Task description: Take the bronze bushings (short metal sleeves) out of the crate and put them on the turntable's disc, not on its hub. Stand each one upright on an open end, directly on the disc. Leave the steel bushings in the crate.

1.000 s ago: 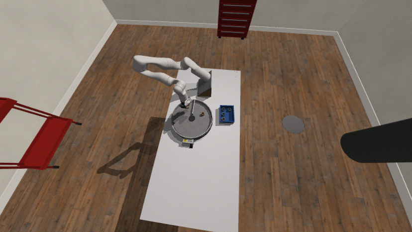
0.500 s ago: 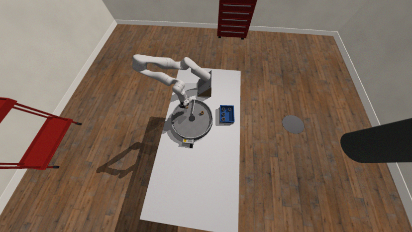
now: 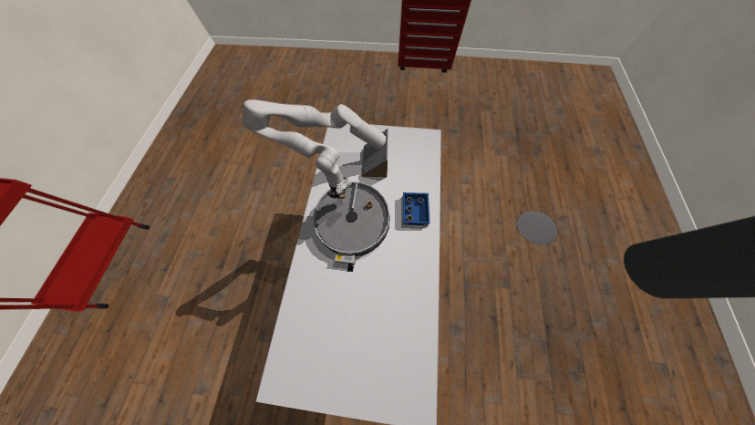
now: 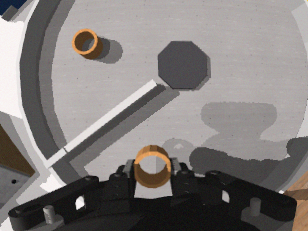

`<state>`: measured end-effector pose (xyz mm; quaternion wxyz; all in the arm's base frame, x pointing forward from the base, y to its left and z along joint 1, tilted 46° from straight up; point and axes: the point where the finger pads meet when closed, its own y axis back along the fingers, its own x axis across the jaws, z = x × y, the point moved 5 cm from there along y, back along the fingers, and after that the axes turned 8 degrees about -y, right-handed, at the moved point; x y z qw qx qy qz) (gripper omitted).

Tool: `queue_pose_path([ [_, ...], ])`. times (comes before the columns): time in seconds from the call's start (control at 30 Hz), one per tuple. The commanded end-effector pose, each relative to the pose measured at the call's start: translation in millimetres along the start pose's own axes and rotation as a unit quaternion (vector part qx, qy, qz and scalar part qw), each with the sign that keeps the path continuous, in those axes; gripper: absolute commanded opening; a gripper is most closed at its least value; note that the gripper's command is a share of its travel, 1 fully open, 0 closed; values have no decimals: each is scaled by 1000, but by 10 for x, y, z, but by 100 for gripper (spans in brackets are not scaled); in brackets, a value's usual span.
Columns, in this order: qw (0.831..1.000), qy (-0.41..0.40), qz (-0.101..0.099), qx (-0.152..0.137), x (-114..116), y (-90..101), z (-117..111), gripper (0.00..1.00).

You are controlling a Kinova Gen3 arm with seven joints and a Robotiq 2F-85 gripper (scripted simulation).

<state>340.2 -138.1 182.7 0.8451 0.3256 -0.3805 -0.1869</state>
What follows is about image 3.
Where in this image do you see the blue crate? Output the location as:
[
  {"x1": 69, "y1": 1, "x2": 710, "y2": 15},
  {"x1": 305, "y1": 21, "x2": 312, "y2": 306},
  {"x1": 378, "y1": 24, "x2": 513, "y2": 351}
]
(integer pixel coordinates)
[{"x1": 402, "y1": 192, "x2": 430, "y2": 226}]

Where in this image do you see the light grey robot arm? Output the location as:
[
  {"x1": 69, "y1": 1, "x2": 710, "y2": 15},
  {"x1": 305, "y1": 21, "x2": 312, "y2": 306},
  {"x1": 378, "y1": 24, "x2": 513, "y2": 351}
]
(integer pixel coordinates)
[{"x1": 243, "y1": 99, "x2": 386, "y2": 195}]

